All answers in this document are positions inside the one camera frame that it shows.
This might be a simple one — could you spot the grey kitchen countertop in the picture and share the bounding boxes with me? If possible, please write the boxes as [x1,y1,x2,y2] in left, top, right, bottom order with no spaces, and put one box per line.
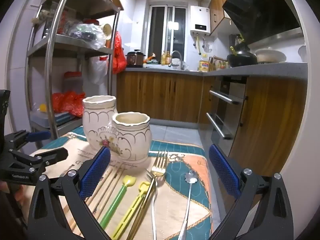
[125,62,308,80]

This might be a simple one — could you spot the wooden lower cabinets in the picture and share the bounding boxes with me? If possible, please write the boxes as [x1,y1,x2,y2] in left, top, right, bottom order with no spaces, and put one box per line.
[116,70,308,178]

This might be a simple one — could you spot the black wok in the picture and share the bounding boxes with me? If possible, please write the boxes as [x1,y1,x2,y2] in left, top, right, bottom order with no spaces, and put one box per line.
[226,46,258,68]

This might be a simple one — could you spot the dark blue tray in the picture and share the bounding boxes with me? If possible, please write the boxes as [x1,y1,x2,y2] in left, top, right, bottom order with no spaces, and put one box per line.
[54,111,78,127]

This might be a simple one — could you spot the person's left hand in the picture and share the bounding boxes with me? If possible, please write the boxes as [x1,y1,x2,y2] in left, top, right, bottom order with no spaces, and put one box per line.
[0,180,24,207]

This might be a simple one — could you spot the dark red pressure cooker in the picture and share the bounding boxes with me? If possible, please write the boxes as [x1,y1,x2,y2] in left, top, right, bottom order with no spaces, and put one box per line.
[125,49,146,67]

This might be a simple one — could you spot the cooking oil bottle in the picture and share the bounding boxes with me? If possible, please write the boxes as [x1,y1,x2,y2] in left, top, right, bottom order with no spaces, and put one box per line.
[199,56,210,72]

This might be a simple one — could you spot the clear plastic bag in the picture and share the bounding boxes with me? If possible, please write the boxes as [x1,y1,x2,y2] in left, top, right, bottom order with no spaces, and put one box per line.
[67,22,107,50]

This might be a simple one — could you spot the chrome faucet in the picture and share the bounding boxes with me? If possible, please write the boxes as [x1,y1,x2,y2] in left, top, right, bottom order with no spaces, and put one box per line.
[171,50,185,70]

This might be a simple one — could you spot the built-in steel oven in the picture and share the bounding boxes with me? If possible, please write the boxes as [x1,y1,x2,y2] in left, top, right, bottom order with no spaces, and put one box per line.
[206,75,248,155]

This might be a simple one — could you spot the crumpled red plastic bag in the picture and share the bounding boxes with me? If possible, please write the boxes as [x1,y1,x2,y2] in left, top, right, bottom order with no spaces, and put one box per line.
[52,91,86,118]

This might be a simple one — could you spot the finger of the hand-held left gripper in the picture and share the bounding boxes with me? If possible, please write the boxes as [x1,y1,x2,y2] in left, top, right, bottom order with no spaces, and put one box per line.
[4,129,52,151]
[10,147,69,173]

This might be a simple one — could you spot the row of condiment bottles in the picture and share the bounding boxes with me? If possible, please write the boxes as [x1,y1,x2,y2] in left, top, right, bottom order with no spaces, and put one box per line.
[209,56,228,71]

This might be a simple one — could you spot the stainless steel shelf rack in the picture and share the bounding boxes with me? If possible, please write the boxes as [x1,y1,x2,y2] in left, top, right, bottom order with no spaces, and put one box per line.
[25,0,125,150]

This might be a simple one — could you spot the plastic container with red lid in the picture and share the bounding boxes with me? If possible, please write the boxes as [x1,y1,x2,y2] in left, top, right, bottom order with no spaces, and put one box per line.
[62,72,83,93]

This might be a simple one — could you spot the hanging red plastic bag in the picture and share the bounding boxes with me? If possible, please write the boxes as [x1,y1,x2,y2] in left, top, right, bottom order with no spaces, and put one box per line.
[112,31,127,74]

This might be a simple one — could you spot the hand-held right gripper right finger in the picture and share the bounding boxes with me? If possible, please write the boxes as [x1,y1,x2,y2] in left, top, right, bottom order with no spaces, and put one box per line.
[208,144,294,240]

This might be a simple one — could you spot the silver fork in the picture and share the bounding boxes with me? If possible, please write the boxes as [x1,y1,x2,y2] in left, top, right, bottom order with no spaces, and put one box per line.
[146,170,158,240]

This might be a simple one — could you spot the yellow plastic tulip stick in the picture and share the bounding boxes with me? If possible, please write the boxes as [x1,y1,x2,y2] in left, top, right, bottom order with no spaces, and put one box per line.
[112,181,151,240]

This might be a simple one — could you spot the hanging white plastic bag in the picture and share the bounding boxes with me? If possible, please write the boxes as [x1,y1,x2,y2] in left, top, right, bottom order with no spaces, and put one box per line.
[90,56,109,85]

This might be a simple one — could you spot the white clay pot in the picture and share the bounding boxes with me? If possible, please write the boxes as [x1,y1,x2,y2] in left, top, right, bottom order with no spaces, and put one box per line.
[254,47,287,64]

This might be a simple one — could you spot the black range hood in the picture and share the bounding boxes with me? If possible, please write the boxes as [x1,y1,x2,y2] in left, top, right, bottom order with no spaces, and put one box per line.
[222,0,304,49]

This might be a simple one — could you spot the white ceramic double holder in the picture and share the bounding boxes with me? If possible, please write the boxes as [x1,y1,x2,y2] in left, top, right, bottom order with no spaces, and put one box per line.
[82,95,152,165]

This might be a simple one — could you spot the green plastic tulip stick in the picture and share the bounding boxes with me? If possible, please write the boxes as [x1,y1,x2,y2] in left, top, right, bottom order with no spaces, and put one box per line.
[99,175,137,229]

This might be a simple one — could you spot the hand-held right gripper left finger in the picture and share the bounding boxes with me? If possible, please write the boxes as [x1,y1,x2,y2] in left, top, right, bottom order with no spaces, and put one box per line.
[27,145,111,240]

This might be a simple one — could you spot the white water heater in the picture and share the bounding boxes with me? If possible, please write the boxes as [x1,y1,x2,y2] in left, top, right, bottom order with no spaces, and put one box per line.
[190,5,211,34]

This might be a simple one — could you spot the red printed box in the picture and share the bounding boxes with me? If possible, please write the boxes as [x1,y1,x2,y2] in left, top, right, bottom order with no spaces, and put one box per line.
[57,7,75,35]

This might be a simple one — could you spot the cream plastic strainer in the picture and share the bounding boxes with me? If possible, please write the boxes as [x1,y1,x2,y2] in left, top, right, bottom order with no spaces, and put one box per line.
[102,23,112,40]

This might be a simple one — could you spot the wooden upper cabinet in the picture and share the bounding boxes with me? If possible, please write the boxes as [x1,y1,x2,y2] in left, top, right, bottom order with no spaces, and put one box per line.
[208,0,238,36]

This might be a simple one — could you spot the sliding window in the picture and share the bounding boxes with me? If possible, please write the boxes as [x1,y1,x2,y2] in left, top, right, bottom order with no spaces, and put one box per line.
[147,5,188,62]

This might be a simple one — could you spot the gold fork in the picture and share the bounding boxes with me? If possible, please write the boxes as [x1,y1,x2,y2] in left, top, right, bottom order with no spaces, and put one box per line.
[126,151,168,240]

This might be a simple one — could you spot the wooden chopstick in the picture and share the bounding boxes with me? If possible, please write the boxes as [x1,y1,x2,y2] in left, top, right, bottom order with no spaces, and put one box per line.
[64,166,114,234]
[66,167,117,236]
[90,168,121,213]
[93,169,124,217]
[95,171,127,221]

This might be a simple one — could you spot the silver flower spoon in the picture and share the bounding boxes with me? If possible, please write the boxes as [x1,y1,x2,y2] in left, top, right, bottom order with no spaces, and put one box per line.
[178,170,200,240]

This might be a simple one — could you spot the printed teal and beige placemat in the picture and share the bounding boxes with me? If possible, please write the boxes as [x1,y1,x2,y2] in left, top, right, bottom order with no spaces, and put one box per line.
[37,126,220,240]

